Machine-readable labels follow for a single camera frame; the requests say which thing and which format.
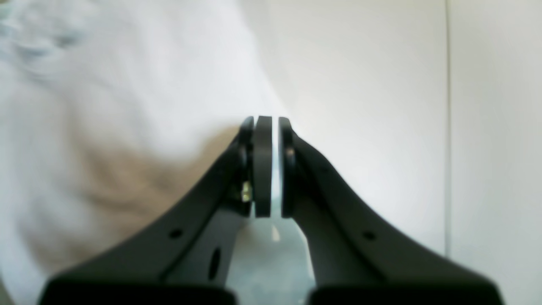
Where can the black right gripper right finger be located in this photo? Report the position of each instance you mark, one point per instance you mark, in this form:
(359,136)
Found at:
(357,257)

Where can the white T-shirt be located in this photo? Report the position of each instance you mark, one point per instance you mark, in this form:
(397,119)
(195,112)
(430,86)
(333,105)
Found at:
(111,110)

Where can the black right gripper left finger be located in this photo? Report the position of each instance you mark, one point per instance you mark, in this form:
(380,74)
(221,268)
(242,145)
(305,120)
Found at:
(183,257)

